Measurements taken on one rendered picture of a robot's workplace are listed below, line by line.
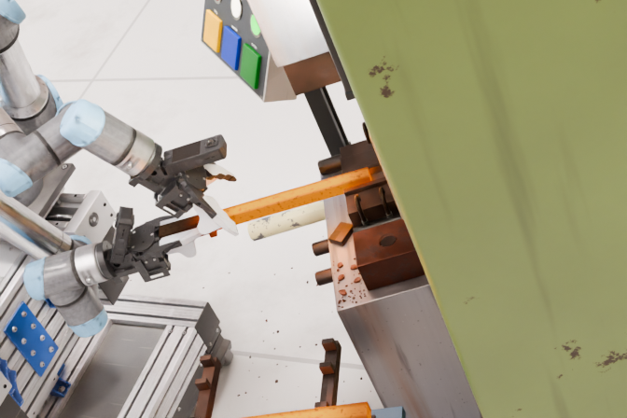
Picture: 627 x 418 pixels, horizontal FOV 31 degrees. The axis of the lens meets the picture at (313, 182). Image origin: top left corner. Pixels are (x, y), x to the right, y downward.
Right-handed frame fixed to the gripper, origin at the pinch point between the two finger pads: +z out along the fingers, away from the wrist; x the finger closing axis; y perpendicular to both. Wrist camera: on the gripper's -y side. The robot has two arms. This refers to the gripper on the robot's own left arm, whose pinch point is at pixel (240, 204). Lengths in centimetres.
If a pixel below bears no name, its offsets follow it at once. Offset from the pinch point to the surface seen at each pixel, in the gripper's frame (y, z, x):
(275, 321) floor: 74, 76, -66
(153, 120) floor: 111, 55, -180
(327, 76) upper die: -35.0, -11.0, 7.4
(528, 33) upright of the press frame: -73, -20, 48
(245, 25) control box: -6, -2, -50
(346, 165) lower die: -15.9, 12.5, -5.7
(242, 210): 0.5, 0.8, 0.5
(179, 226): 10.7, -5.6, 0.3
